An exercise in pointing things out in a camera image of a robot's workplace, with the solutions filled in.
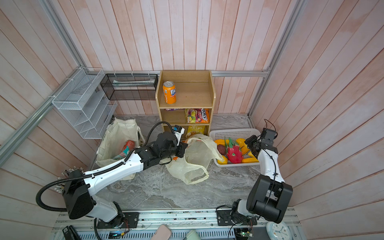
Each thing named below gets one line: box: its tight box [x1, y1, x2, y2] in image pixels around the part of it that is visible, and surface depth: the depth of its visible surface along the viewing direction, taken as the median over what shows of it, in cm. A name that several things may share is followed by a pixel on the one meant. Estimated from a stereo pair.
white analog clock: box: [266, 221, 293, 240], surface depth 70 cm
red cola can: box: [121, 140, 136, 153], surface depth 98 cm
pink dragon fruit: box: [225, 137, 243, 164], surface depth 90 cm
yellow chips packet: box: [186, 125, 206, 138], surface depth 109 cm
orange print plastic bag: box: [159, 134, 225, 185], surface depth 74 cm
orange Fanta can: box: [162, 81, 177, 105], surface depth 78 cm
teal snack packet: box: [112, 149, 130, 160], surface depth 88 cm
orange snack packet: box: [195, 108, 210, 124], surface depth 95 cm
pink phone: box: [150, 224, 172, 240], surface depth 70 cm
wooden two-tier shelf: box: [155, 70, 217, 138], surface depth 94 cm
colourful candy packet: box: [185, 108, 203, 124], surface depth 95 cm
